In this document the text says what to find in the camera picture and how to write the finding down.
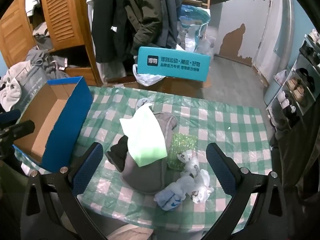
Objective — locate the blue cardboard box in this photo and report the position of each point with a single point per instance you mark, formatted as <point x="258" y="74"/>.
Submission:
<point x="58" y="111"/>

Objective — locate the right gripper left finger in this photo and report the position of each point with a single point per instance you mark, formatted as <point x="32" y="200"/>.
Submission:
<point x="51" y="209"/>

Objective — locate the white plastic bag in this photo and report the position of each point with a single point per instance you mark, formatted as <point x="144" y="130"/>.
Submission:
<point x="146" y="80"/>

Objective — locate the shoe rack with shoes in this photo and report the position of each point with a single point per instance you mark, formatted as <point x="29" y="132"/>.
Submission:
<point x="294" y="90"/>

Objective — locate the green checkered tablecloth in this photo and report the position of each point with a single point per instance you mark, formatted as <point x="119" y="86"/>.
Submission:
<point x="239" y="131"/>

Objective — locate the grey sock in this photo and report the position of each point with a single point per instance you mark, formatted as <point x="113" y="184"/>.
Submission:
<point x="143" y="101"/>

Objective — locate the white fluffy towel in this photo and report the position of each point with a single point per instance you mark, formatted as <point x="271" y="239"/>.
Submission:
<point x="10" y="87"/>

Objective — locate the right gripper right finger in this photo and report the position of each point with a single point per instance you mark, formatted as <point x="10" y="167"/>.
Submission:
<point x="268" y="218"/>

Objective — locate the wooden louvered wardrobe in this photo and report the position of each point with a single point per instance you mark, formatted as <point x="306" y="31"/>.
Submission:
<point x="68" y="26"/>

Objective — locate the teal printed shipping box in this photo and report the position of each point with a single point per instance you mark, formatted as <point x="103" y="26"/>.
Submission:
<point x="173" y="63"/>

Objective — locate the white patterned sock bundle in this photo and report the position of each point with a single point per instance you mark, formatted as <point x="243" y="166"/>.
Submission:
<point x="199" y="189"/>

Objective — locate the light green cloth pouch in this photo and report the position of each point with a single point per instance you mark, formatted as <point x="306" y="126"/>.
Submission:
<point x="146" y="142"/>

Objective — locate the blue plastic bag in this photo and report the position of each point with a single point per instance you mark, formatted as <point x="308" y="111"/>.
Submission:
<point x="192" y="25"/>

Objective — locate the green glitter sponge cloth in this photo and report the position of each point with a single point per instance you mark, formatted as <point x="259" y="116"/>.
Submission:
<point x="179" y="144"/>

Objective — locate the black sock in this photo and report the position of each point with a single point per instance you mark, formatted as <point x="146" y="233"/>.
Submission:
<point x="117" y="154"/>

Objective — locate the dark hanging coats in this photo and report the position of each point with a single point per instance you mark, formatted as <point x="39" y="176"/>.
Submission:
<point x="121" y="27"/>

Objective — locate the white blue striped socks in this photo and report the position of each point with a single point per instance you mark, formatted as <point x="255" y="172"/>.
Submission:
<point x="175" y="193"/>

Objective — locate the grey clothes pile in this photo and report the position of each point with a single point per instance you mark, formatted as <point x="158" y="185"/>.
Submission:
<point x="52" y="65"/>

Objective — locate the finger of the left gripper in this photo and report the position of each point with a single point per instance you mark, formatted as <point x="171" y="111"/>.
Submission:
<point x="17" y="131"/>
<point x="10" y="118"/>

